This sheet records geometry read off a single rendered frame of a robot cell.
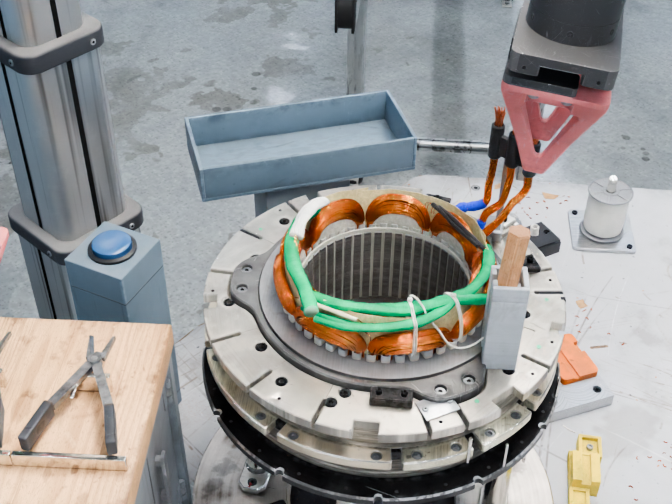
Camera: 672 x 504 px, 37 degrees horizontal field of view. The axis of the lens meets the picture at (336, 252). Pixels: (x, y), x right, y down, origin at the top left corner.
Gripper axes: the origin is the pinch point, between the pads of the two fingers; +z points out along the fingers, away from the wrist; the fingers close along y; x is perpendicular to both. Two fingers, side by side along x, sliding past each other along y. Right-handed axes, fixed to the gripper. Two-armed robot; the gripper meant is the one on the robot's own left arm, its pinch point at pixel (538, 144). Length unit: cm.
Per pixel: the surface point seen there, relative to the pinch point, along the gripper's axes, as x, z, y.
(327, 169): 20.7, 27.4, 29.7
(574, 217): -10, 50, 62
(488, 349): -0.3, 18.9, -1.3
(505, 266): 0.1, 10.7, -0.7
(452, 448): 0.7, 25.1, -6.9
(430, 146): 21, 114, 171
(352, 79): 44, 95, 166
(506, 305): -0.7, 13.9, -1.3
